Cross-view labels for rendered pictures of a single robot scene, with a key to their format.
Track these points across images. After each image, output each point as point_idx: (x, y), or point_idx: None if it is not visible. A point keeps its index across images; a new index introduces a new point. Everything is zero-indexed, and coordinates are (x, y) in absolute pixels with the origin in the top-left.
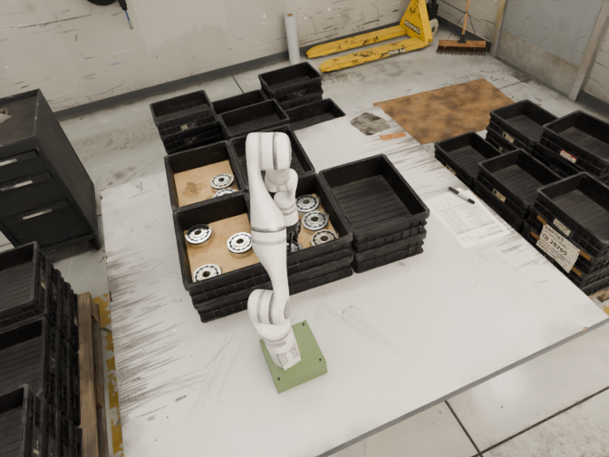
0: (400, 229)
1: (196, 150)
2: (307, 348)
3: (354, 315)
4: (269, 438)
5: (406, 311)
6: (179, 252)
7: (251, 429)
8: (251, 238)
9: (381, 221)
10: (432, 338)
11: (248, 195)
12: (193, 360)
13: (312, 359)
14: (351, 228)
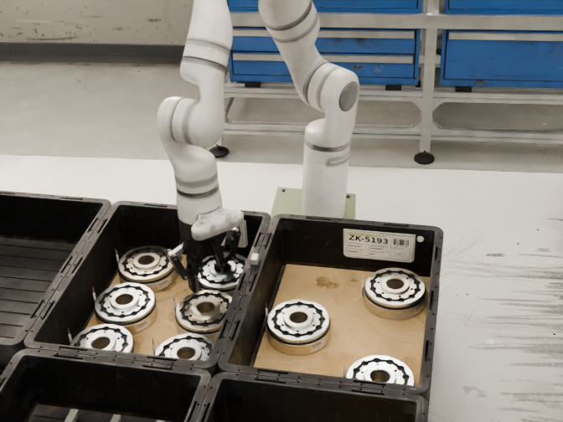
0: (25, 218)
1: None
2: (290, 204)
3: None
4: (388, 189)
5: None
6: (434, 286)
7: (406, 202)
8: (316, 13)
9: (15, 274)
10: (123, 198)
11: (218, 353)
12: (464, 288)
13: (292, 194)
14: (104, 211)
